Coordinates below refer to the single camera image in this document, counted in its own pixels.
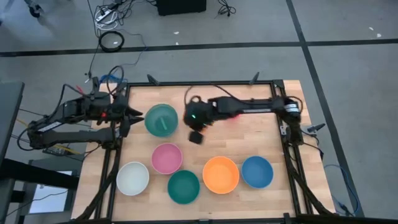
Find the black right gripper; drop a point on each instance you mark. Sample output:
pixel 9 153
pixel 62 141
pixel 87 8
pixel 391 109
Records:
pixel 199 115

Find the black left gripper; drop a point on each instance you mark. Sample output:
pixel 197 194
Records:
pixel 122 109

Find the pink bowl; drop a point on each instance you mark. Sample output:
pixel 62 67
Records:
pixel 167 158

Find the orange bowl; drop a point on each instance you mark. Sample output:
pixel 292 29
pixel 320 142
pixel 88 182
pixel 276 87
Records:
pixel 220 175

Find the dark green bowl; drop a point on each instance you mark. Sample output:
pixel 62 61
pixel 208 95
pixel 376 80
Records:
pixel 183 187

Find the white bowl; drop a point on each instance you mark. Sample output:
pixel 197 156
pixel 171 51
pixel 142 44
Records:
pixel 132 178

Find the blue bowl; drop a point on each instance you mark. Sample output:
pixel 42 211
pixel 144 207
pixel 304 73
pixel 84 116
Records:
pixel 257 172

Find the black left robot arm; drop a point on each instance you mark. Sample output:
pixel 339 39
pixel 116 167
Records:
pixel 77 136

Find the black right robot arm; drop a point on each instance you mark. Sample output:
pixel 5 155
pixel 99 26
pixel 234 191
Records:
pixel 248 105

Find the pale teal bowl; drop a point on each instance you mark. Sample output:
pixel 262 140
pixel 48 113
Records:
pixel 155 115

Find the black power strip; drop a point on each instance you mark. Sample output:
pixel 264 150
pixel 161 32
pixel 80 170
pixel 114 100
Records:
pixel 59 151

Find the white power strip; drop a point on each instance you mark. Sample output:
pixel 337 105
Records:
pixel 104 15

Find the black stand beam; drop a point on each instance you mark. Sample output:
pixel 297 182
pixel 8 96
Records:
pixel 37 174

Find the black box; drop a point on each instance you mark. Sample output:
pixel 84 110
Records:
pixel 181 7

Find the dark grey desk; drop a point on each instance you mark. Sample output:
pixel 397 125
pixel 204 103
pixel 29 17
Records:
pixel 11 109

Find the black chair caster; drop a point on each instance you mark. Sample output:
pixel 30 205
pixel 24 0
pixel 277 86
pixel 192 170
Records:
pixel 35 10

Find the black frame bracket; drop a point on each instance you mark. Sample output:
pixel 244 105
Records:
pixel 315 127
pixel 152 80
pixel 254 78

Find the black aluminium table frame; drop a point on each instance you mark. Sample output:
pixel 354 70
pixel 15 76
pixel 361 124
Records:
pixel 199 84

